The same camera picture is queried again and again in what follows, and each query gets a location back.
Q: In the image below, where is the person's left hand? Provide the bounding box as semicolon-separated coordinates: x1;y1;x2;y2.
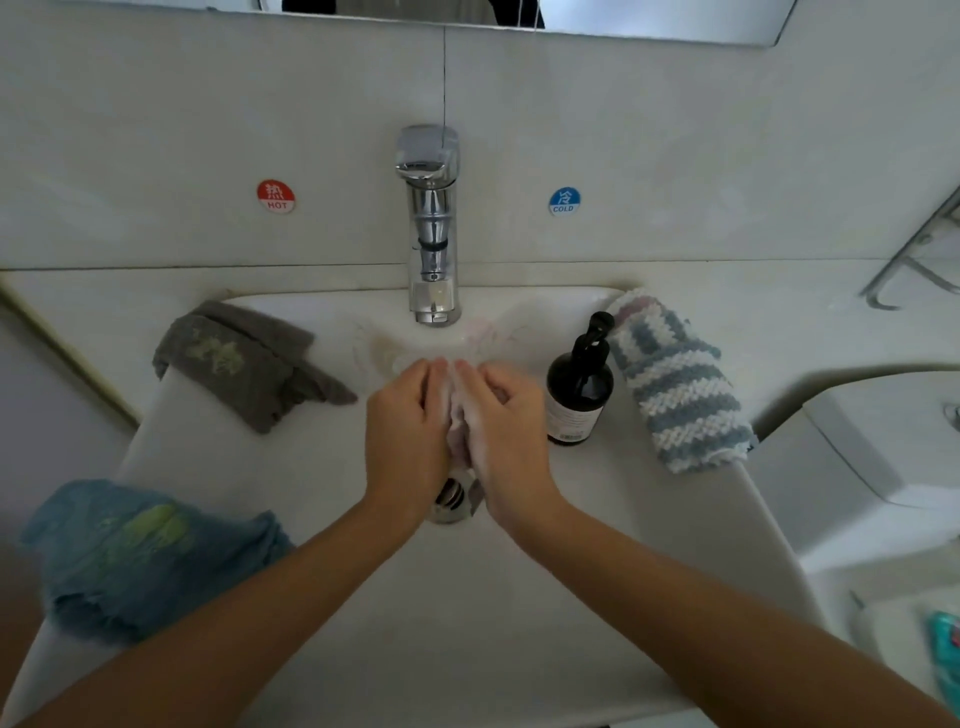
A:
361;357;455;530

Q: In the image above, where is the person's right hand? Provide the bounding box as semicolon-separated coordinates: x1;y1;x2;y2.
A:
450;360;579;545

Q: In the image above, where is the brown cloth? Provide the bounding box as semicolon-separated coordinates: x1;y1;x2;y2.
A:
444;375;482;489

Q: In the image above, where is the white ceramic sink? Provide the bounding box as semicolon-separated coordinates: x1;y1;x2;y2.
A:
0;286;830;728

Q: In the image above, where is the pink white striped cloth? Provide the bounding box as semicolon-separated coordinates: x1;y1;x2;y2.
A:
604;288;662;317

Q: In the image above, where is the blue stained cloth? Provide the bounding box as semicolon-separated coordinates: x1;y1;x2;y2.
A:
21;480;297;644

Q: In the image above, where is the person's right forearm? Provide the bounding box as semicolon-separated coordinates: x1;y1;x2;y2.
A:
517;498;954;728

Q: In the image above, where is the person's left forearm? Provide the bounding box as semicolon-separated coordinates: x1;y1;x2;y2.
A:
15;495;429;728

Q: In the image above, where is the metal sink drain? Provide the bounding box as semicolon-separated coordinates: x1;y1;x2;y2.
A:
429;472;485;525

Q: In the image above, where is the black pump soap bottle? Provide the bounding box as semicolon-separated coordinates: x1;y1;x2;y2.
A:
543;310;618;449

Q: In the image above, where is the chrome faucet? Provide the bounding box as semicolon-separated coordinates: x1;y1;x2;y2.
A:
394;124;464;329

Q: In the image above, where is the red round sticker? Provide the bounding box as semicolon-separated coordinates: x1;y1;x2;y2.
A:
255;178;299;216

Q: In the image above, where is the white toilet tank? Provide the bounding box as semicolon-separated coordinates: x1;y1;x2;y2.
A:
745;370;960;575

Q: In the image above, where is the white toilet lid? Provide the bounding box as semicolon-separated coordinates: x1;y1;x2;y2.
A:
855;585;960;722

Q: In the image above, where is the teal tube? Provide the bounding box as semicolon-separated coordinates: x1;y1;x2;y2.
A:
925;610;960;710

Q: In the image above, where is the metal wall shelf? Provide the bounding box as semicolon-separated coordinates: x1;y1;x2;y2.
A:
865;187;960;311

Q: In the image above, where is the wall mirror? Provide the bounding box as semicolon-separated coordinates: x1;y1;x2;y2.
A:
75;0;800;47

